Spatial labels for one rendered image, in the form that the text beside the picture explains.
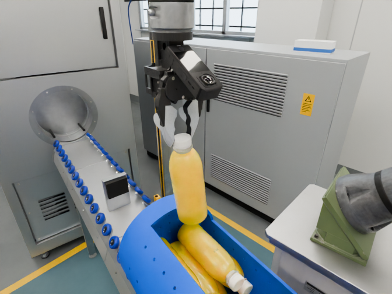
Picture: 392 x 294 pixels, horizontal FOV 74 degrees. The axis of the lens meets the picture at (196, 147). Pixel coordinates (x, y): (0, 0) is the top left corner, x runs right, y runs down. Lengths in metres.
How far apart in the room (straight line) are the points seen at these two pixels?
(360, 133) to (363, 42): 0.90
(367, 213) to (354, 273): 0.14
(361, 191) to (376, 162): 2.55
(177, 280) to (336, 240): 0.40
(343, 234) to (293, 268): 0.17
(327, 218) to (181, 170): 0.39
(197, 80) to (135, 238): 0.44
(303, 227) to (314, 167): 1.22
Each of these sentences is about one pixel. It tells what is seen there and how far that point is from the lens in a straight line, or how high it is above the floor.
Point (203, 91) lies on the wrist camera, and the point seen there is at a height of 1.58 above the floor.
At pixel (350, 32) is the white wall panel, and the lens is 3.08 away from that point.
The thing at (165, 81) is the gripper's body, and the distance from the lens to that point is 0.46.
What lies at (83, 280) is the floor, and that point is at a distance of 2.21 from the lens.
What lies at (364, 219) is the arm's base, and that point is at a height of 1.26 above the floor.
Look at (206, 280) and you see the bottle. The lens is 0.71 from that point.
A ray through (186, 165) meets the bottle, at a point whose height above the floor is 1.41.
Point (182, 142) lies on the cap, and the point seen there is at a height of 1.46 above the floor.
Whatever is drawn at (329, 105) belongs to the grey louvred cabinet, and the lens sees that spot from 1.83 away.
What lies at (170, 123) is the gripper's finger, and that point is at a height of 1.50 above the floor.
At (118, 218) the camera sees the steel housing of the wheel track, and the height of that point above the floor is 0.93.
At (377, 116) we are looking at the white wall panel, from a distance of 3.12.
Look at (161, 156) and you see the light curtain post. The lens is 1.37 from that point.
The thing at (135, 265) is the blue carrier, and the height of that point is 1.15.
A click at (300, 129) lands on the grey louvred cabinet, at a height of 0.96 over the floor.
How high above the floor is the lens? 1.68
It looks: 27 degrees down
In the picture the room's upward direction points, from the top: straight up
